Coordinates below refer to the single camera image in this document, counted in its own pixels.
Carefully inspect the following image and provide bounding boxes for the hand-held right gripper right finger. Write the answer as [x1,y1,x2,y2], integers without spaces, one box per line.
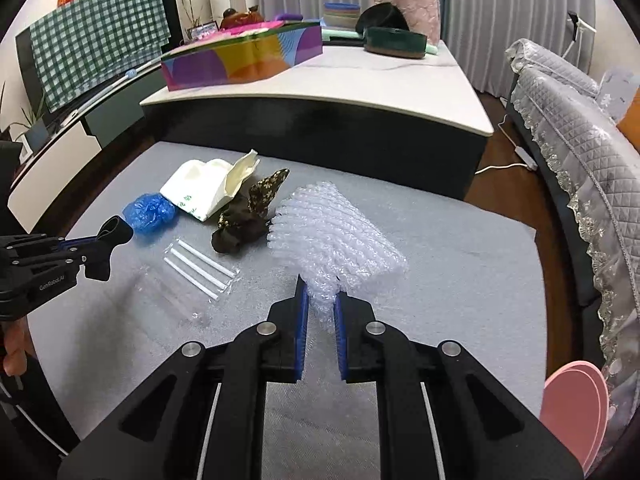
[332,287,586,480]

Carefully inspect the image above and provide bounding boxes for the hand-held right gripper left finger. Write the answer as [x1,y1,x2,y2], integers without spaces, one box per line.
[57,275,311,480]

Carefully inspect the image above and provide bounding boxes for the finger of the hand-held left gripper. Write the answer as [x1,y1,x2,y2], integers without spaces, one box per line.
[10,249,112,282]
[0,232,109,262]

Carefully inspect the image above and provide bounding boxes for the clear bubble wrap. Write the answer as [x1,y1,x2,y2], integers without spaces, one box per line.
[267,180,407,341]

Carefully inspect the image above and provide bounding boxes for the pink trash bin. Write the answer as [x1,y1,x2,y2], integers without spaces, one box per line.
[540,360,611,472]

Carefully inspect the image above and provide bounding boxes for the person's left hand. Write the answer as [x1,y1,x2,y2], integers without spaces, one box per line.
[0,319,29,379]

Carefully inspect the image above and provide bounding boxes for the blue plastic shoe cover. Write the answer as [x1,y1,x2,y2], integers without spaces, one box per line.
[122,192,177,235]

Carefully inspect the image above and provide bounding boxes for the clear packet of white straws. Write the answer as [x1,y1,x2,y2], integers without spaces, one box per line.
[134,239,242,327]

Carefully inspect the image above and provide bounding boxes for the white television cabinet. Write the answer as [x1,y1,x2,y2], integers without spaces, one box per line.
[0,67,167,222]

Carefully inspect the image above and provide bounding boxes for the small potted plant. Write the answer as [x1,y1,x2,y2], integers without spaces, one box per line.
[0,84,51,154]

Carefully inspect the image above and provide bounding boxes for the brown floral cloth bag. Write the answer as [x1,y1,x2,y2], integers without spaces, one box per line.
[210,168,291,255]

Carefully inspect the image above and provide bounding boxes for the white paper wrapper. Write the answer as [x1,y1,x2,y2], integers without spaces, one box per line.
[159,149,261,222]

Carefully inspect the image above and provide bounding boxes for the green checked cloth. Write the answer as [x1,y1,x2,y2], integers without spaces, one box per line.
[29,0,174,114]

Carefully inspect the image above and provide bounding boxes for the colourful cardboard box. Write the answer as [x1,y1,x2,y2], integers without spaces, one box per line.
[160,19,325,92]

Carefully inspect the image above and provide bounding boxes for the white topped coffee table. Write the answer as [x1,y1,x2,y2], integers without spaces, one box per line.
[139,39,496,202]

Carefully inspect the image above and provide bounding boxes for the white power strip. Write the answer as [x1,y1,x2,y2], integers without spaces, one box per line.
[509,147,537,170]

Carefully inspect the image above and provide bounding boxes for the black television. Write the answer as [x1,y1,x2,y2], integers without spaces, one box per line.
[14,0,185,127]

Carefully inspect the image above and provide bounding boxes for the green plant in vase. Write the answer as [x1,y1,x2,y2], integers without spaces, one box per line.
[177,0,201,29]

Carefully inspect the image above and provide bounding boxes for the brown teapot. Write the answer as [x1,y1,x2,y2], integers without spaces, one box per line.
[219,4,264,29]

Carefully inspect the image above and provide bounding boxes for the grey quilted sofa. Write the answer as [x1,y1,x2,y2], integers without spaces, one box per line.
[504,37,640,412]

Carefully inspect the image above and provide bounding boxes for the stack of coloured bowls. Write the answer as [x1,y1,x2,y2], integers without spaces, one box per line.
[322,2,362,31]

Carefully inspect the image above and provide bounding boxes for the black round lid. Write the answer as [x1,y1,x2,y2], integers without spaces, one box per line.
[355,3,409,34]

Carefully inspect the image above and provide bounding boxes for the pink quilted bag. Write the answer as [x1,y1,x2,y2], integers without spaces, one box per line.
[369,0,441,47]

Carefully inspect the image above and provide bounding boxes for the orange cushion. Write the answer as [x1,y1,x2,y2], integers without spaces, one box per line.
[617,112,640,154]

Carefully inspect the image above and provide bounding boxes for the grey curtains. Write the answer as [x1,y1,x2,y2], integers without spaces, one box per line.
[249,0,597,94]

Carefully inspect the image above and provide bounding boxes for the small photo frame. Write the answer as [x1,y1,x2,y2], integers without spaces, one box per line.
[187,20,220,41]

